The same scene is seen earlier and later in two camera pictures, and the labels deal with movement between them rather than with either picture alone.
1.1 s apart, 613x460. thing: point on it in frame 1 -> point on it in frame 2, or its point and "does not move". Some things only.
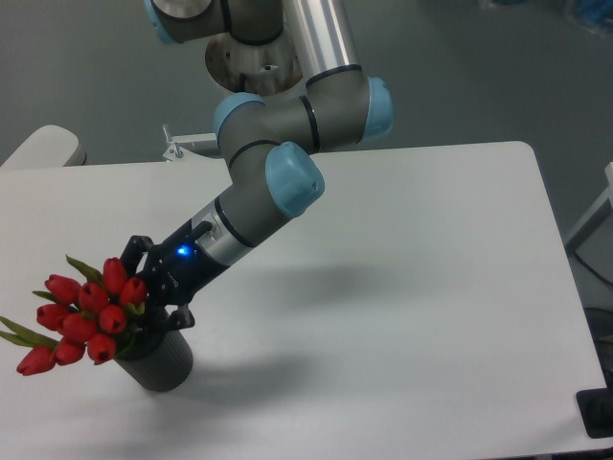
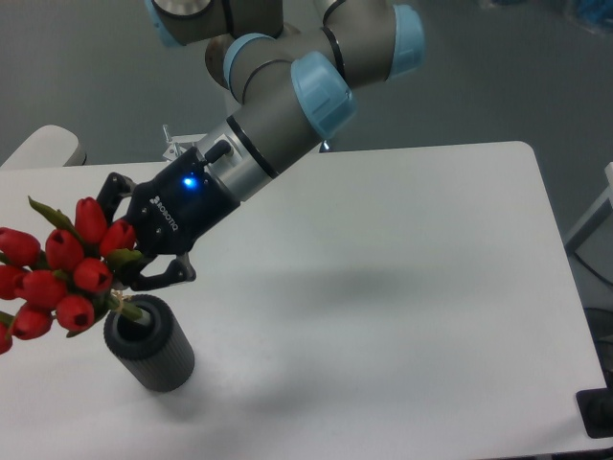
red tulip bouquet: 87,318 -> 65,277
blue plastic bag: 595,11 does not move
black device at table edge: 596,409 does not move
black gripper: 175,271 -> 169,213
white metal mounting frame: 177,153 does not move
